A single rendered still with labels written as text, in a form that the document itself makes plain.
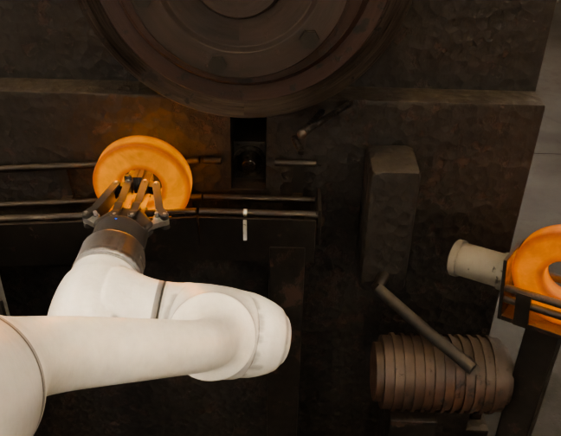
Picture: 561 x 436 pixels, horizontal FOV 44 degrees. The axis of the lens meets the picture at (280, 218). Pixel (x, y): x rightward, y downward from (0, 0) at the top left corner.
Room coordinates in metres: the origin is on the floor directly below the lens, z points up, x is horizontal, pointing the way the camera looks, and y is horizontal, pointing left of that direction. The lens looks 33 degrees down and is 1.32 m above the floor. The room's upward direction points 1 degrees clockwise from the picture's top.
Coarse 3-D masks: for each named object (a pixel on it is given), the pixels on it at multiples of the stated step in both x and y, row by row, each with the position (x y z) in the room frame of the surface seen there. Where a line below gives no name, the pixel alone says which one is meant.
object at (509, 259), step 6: (522, 240) 0.87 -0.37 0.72; (516, 246) 0.86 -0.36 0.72; (510, 252) 0.84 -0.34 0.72; (516, 252) 0.85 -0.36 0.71; (510, 258) 0.83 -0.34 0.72; (504, 264) 0.82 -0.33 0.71; (510, 264) 0.83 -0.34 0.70; (504, 270) 0.82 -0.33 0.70; (510, 270) 0.83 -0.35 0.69; (504, 276) 0.82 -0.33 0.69; (510, 276) 0.84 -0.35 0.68; (504, 282) 0.82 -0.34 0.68; (510, 282) 0.84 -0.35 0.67; (504, 294) 0.82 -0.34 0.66; (510, 294) 0.84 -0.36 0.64; (504, 306) 0.82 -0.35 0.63; (498, 312) 0.82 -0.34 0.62
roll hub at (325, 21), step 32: (160, 0) 0.86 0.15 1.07; (192, 0) 0.87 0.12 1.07; (224, 0) 0.85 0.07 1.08; (256, 0) 0.85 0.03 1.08; (288, 0) 0.87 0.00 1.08; (320, 0) 0.86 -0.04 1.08; (160, 32) 0.86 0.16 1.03; (192, 32) 0.87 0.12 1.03; (224, 32) 0.87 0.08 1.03; (256, 32) 0.87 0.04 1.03; (288, 32) 0.87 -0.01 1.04; (320, 32) 0.86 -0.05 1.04; (192, 64) 0.86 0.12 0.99; (256, 64) 0.86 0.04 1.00; (288, 64) 0.86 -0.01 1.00
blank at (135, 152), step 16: (112, 144) 0.98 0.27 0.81; (128, 144) 0.96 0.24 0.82; (144, 144) 0.96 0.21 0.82; (160, 144) 0.97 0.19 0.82; (112, 160) 0.96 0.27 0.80; (128, 160) 0.96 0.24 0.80; (144, 160) 0.96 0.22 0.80; (160, 160) 0.96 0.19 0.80; (176, 160) 0.96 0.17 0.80; (96, 176) 0.96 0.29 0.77; (112, 176) 0.96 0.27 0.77; (160, 176) 0.96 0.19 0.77; (176, 176) 0.96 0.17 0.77; (96, 192) 0.96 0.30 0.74; (176, 192) 0.96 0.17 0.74; (112, 208) 0.96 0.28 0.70
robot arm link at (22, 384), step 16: (0, 320) 0.29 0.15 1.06; (0, 336) 0.26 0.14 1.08; (16, 336) 0.28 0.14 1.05; (0, 352) 0.24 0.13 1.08; (16, 352) 0.26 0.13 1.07; (32, 352) 0.28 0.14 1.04; (0, 368) 0.23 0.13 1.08; (16, 368) 0.24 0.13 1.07; (32, 368) 0.27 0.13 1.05; (0, 384) 0.22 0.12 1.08; (16, 384) 0.23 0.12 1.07; (32, 384) 0.25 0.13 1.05; (0, 400) 0.21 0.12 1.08; (16, 400) 0.23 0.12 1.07; (32, 400) 0.24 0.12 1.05; (0, 416) 0.21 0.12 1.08; (16, 416) 0.22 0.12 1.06; (32, 416) 0.24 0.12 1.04; (0, 432) 0.20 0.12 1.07; (16, 432) 0.21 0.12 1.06; (32, 432) 0.24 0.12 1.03
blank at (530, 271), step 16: (560, 224) 0.83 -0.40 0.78; (528, 240) 0.83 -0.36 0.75; (544, 240) 0.81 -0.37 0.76; (560, 240) 0.80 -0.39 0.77; (528, 256) 0.82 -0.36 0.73; (544, 256) 0.81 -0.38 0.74; (560, 256) 0.80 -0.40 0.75; (512, 272) 0.83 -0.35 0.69; (528, 272) 0.82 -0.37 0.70; (544, 272) 0.81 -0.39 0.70; (528, 288) 0.81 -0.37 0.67; (544, 288) 0.80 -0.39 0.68; (560, 288) 0.81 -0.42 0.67; (544, 304) 0.80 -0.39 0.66; (560, 320) 0.78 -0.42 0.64
